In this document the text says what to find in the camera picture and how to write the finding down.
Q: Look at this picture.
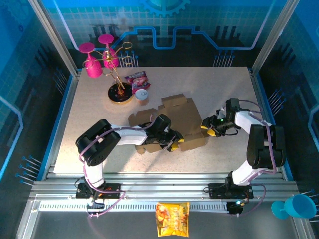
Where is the brown cardboard paper box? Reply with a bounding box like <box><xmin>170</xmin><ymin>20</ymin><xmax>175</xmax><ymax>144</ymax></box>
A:
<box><xmin>128</xmin><ymin>94</ymin><xmax>210</xmax><ymax>155</ymax></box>

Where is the small black controller box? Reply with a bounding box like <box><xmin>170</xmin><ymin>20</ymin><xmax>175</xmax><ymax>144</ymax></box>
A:
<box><xmin>228</xmin><ymin>200</ymin><xmax>244</xmax><ymax>216</ymax></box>

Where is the small white cup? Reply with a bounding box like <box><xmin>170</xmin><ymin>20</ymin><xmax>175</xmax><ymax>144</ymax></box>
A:
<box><xmin>134</xmin><ymin>89</ymin><xmax>150</xmax><ymax>107</ymax></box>

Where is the gold glass rack stand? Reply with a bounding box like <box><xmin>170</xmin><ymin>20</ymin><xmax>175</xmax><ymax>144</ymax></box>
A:
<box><xmin>84</xmin><ymin>41</ymin><xmax>135</xmax><ymax>105</ymax></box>

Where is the pink snack bag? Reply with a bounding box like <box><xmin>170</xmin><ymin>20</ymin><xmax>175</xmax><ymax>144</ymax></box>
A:
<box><xmin>124</xmin><ymin>71</ymin><xmax>152</xmax><ymax>95</ymax></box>

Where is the yellow chips bag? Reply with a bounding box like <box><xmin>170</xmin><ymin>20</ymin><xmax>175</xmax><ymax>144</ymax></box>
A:
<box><xmin>155</xmin><ymin>202</ymin><xmax>190</xmax><ymax>238</ymax></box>

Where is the pink wine glass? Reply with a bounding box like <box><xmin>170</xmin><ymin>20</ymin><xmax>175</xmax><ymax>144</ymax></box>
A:
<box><xmin>97</xmin><ymin>34</ymin><xmax>119</xmax><ymax>68</ymax></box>
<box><xmin>78</xmin><ymin>42</ymin><xmax>103</xmax><ymax>79</ymax></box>

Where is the blue plastic goblet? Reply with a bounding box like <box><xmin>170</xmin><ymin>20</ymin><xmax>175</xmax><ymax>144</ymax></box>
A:
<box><xmin>271</xmin><ymin>194</ymin><xmax>317</xmax><ymax>220</ymax></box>

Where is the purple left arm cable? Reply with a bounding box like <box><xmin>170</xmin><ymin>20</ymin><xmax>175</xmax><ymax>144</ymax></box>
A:
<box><xmin>79</xmin><ymin>114</ymin><xmax>157</xmax><ymax>219</ymax></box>

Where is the aluminium frame rail beam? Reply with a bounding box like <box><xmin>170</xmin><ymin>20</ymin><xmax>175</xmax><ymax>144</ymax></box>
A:
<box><xmin>29</xmin><ymin>172</ymin><xmax>300</xmax><ymax>201</ymax></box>

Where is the aluminium side rail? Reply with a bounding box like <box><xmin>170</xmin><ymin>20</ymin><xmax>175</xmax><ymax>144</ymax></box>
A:
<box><xmin>37</xmin><ymin>69</ymin><xmax>83</xmax><ymax>181</ymax></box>
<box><xmin>249</xmin><ymin>67</ymin><xmax>295</xmax><ymax>181</ymax></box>

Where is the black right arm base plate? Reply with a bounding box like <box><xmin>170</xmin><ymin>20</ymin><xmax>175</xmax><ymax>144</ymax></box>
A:
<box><xmin>208</xmin><ymin>183</ymin><xmax>254</xmax><ymax>200</ymax></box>

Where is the white slotted cable duct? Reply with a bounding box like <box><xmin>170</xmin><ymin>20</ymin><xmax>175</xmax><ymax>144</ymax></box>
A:
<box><xmin>38</xmin><ymin>202</ymin><xmax>231</xmax><ymax>213</ymax></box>

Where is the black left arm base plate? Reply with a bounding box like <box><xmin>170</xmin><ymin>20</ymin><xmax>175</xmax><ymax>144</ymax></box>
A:
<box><xmin>75</xmin><ymin>183</ymin><xmax>122</xmax><ymax>200</ymax></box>

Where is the aluminium frame post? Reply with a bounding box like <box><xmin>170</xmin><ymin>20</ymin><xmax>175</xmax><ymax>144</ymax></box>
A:
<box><xmin>27</xmin><ymin>0</ymin><xmax>82</xmax><ymax>77</ymax></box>
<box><xmin>250</xmin><ymin>0</ymin><xmax>301</xmax><ymax>77</ymax></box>

